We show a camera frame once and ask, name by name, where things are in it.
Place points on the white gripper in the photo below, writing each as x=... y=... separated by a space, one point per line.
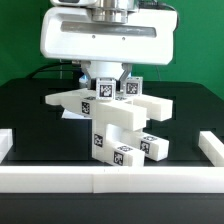
x=70 y=33

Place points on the white tagged cube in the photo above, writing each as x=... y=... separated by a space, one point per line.
x=132 y=86
x=105 y=88

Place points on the white chair back part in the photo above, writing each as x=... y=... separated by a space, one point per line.
x=130 y=113

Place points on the white chair seat part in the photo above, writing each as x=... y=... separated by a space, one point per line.
x=111 y=138

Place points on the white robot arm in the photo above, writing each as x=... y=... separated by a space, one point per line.
x=113 y=11

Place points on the white fiducial marker sheet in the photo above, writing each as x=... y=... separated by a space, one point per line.
x=70 y=115

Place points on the white left fence block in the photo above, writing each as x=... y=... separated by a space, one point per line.
x=6 y=142

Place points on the white right fence bar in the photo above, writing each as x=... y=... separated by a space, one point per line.
x=212 y=147

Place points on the white fence bar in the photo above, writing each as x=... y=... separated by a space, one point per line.
x=212 y=147
x=102 y=179

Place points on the white front fence bar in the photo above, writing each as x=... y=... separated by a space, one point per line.
x=102 y=179

